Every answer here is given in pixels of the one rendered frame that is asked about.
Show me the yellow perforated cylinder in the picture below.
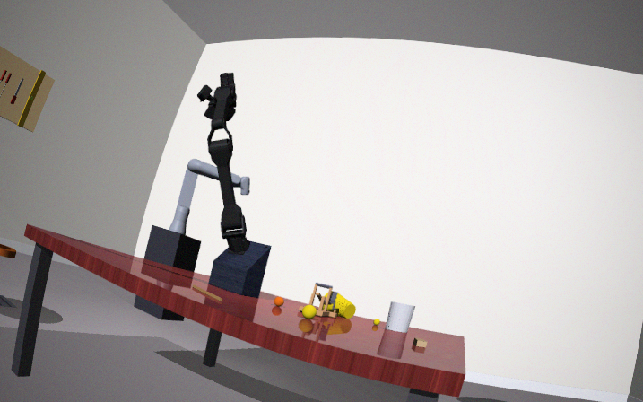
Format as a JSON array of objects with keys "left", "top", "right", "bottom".
[{"left": 327, "top": 293, "right": 356, "bottom": 319}]

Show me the tan rectangular block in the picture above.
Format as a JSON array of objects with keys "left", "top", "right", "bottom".
[{"left": 413, "top": 338, "right": 428, "bottom": 348}]

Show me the white cup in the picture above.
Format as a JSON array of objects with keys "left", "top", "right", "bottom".
[{"left": 385, "top": 301, "right": 415, "bottom": 333}]

